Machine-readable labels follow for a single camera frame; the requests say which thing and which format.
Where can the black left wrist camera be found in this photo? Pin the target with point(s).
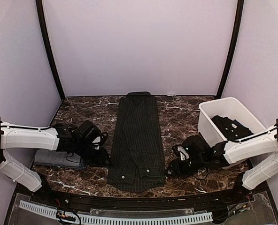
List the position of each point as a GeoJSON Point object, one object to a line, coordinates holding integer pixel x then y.
{"type": "Point", "coordinates": [91, 135]}

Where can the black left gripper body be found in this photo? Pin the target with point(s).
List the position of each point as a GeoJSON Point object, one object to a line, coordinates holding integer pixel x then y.
{"type": "Point", "coordinates": [93, 159]}

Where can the folded grey button shirt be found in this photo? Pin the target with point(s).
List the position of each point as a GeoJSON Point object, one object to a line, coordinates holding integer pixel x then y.
{"type": "Point", "coordinates": [59, 159]}

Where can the black shirt in bin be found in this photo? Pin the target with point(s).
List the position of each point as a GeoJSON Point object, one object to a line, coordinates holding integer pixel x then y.
{"type": "Point", "coordinates": [231, 129]}

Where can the white plastic bin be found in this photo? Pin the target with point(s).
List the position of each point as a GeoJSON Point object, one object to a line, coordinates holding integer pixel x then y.
{"type": "Point", "coordinates": [225, 152]}

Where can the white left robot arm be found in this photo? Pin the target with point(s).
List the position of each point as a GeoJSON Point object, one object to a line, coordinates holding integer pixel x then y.
{"type": "Point", "coordinates": [57, 138]}

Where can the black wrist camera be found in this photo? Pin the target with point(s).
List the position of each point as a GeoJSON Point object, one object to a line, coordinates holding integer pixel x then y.
{"type": "Point", "coordinates": [91, 135]}
{"type": "Point", "coordinates": [191, 148]}

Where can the black pinstriped long sleeve shirt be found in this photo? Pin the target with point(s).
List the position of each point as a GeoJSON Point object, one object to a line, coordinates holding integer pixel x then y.
{"type": "Point", "coordinates": [137, 152]}

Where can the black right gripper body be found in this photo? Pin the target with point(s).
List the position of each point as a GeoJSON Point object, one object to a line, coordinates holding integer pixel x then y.
{"type": "Point", "coordinates": [185, 170]}

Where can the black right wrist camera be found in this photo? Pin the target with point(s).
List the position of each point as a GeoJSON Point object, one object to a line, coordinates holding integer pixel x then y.
{"type": "Point", "coordinates": [191, 148]}

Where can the black front rail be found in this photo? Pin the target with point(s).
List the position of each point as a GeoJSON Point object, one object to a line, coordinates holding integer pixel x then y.
{"type": "Point", "coordinates": [210, 201]}

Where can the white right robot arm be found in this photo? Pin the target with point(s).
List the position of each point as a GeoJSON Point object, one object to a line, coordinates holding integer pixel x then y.
{"type": "Point", "coordinates": [250, 179]}

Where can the left black frame post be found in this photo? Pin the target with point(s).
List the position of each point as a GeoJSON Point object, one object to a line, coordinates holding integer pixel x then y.
{"type": "Point", "coordinates": [48, 49]}

